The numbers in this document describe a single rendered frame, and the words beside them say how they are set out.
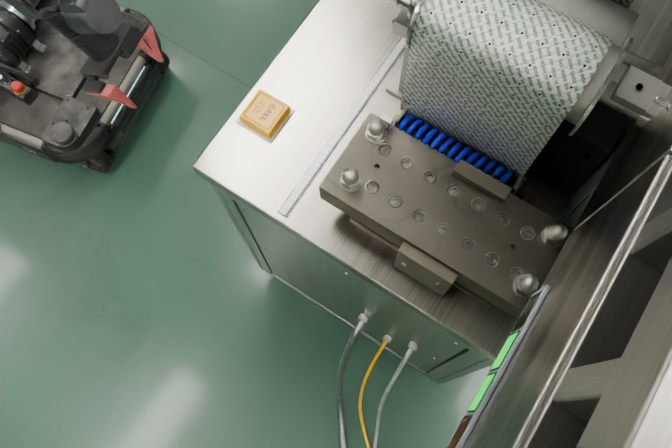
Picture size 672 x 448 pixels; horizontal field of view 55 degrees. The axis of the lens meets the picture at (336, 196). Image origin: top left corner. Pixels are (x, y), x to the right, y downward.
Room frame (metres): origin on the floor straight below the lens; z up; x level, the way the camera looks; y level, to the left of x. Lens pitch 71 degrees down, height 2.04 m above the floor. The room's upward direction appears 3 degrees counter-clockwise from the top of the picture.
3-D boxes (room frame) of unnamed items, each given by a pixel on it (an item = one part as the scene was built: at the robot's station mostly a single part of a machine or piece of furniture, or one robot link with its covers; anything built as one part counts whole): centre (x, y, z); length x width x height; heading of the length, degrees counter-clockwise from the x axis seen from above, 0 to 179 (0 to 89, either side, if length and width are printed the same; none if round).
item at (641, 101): (0.37, -0.40, 1.28); 0.06 x 0.05 x 0.02; 54
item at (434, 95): (0.43, -0.22, 1.11); 0.23 x 0.01 x 0.18; 54
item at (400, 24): (0.60, -0.14, 1.05); 0.06 x 0.05 x 0.31; 54
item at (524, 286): (0.18, -0.28, 1.05); 0.04 x 0.04 x 0.04
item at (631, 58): (0.47, -0.46, 1.18); 0.08 x 0.02 x 0.02; 54
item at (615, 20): (0.57, -0.33, 1.18); 0.26 x 0.12 x 0.12; 54
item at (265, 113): (0.56, 0.13, 0.91); 0.07 x 0.07 x 0.02; 54
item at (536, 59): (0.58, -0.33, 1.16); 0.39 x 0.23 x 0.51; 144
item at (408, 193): (0.31, -0.18, 1.00); 0.40 x 0.16 x 0.06; 54
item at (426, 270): (0.23, -0.14, 0.97); 0.10 x 0.03 x 0.11; 54
